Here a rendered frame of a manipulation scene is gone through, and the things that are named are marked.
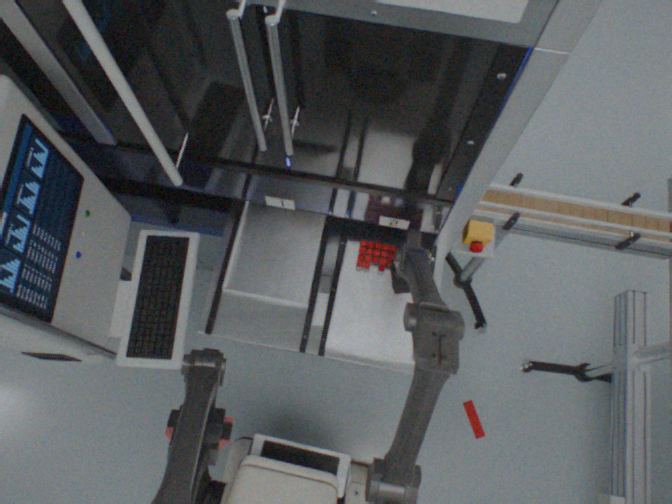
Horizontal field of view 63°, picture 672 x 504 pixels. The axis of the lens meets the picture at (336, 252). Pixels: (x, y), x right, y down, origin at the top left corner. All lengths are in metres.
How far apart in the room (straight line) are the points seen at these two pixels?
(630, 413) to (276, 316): 1.27
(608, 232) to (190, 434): 1.37
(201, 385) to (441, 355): 0.46
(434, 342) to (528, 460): 1.67
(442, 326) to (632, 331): 1.30
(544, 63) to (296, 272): 1.00
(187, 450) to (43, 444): 1.81
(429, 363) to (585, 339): 1.85
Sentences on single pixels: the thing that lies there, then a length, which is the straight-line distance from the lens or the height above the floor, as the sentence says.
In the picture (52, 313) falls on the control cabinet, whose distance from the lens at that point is 1.52.
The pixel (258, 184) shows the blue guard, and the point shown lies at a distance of 1.55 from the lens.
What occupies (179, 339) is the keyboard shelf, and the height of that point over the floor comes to 0.80.
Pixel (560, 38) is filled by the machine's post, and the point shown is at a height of 1.83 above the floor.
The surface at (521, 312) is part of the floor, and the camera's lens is 2.71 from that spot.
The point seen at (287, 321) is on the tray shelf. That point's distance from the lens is 1.66.
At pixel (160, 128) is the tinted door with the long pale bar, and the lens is 1.44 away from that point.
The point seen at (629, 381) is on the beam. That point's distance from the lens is 2.22.
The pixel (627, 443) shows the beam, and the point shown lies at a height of 0.55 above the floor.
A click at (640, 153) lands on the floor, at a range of 3.29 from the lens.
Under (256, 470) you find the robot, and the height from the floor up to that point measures 1.33.
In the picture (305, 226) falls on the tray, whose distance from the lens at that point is 1.74.
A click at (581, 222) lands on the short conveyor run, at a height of 0.96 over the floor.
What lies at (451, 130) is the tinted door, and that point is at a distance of 1.17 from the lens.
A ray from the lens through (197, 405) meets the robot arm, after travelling 1.08.
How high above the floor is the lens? 2.50
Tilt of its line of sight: 71 degrees down
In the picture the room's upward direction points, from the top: 2 degrees clockwise
